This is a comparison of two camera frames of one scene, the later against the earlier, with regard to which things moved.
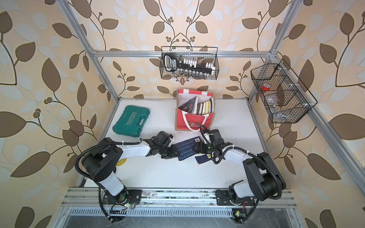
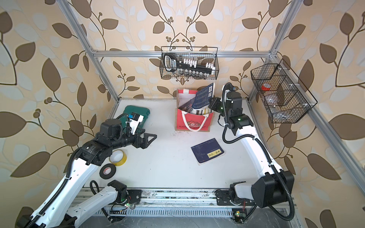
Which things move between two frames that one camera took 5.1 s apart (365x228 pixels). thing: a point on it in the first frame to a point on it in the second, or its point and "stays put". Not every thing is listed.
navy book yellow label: [186, 148] to [200, 105]
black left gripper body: [167, 151] to [137, 143]
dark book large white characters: [191, 106] stays put
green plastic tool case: [130, 120] stays put
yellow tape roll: [121, 162] stays put
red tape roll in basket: [265, 86] stays put
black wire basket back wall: [189, 63] stays put
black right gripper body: [206, 148] to [217, 106]
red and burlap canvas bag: [194, 109] stays put
